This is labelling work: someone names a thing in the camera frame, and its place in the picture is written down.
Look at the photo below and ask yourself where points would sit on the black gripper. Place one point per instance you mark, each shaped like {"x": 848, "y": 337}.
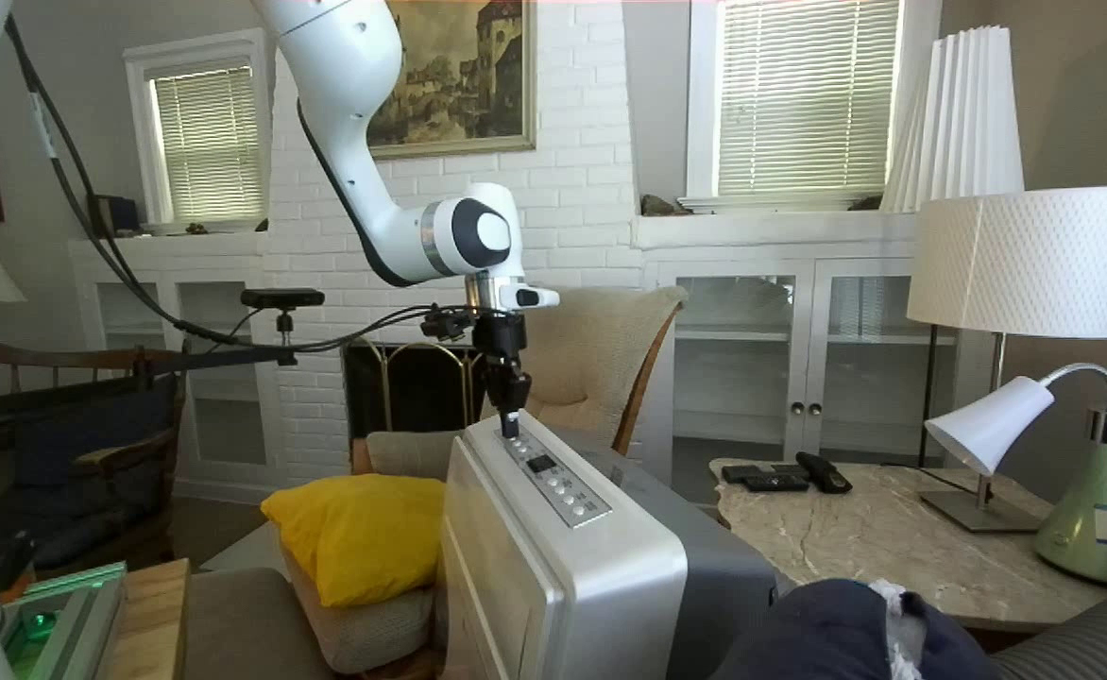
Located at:
{"x": 501, "y": 337}

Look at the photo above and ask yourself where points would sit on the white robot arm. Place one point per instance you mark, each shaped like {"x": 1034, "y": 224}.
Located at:
{"x": 346, "y": 59}

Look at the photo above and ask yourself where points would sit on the white portable air conditioner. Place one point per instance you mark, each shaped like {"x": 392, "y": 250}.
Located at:
{"x": 550, "y": 567}

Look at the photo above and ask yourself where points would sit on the black fireplace screen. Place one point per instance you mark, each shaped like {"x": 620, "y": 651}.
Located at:
{"x": 411, "y": 385}

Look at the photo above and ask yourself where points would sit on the tan wooden chair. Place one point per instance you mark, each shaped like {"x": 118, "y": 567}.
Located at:
{"x": 589, "y": 358}

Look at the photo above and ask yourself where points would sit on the yellow pillow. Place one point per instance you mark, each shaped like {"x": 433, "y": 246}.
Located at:
{"x": 359, "y": 537}

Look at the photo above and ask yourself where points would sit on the white built-in cabinet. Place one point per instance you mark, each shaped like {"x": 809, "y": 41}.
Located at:
{"x": 795, "y": 337}

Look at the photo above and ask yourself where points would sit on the black remote controls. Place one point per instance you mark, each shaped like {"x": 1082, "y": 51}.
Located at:
{"x": 807, "y": 469}

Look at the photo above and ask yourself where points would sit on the framed landscape painting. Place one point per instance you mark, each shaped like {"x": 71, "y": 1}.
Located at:
{"x": 465, "y": 83}

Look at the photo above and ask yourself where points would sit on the dark navy blanket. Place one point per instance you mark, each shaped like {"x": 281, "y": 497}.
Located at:
{"x": 845, "y": 629}

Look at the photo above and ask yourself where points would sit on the white window blinds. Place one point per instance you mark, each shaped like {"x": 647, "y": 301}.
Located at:
{"x": 807, "y": 95}

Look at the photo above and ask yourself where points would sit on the white pleated shade floor lamp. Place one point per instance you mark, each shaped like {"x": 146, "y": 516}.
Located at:
{"x": 961, "y": 125}

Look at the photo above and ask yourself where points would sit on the white cylinder shade table lamp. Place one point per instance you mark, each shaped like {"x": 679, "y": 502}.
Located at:
{"x": 1008, "y": 264}

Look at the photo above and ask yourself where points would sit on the black camera on tripod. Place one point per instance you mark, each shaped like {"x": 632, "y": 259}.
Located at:
{"x": 285, "y": 303}

